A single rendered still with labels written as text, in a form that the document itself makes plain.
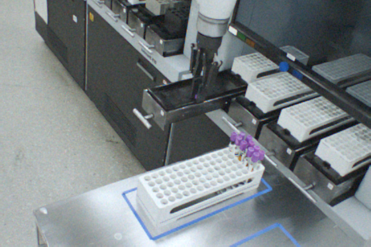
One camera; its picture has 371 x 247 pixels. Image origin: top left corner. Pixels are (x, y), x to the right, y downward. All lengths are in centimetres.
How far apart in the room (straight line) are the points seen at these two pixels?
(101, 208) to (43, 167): 130
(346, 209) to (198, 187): 47
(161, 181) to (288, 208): 32
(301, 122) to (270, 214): 35
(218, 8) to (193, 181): 47
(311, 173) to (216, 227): 39
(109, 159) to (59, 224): 135
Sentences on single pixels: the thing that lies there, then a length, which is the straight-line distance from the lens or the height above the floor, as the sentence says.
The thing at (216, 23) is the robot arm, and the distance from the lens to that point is 118.
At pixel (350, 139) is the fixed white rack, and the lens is 131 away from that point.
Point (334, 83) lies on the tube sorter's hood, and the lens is 121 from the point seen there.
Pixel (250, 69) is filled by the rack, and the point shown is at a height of 86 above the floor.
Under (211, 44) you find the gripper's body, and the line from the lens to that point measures 122.
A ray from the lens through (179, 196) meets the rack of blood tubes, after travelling 94.
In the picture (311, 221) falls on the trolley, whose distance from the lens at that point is 107.
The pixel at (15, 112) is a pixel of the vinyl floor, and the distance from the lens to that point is 260.
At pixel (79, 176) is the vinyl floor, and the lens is 219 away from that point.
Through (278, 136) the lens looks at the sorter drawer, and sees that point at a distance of 130.
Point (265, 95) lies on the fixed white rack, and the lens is 135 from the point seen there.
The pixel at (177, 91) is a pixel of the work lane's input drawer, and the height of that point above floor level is 80.
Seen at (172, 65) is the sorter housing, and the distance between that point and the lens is 166.
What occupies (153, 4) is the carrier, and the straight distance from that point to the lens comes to 186.
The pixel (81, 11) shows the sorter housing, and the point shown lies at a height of 59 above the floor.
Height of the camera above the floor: 156
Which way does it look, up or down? 35 degrees down
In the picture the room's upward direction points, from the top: 10 degrees clockwise
